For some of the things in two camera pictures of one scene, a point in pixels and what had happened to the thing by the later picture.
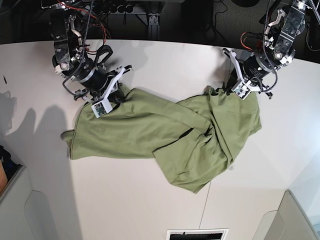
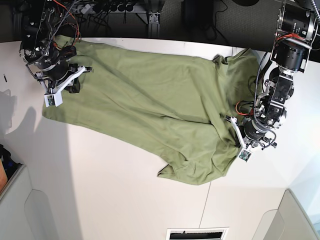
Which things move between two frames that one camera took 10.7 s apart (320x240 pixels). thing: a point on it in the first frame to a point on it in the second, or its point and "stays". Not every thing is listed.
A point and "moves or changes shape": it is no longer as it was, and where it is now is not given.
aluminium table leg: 153,27 stays
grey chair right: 289,222 stays
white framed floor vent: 202,234 stays
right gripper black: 253,69 to 256,128
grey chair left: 25,214 stays
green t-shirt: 193,139 moves or changes shape
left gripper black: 95,82 to 60,76
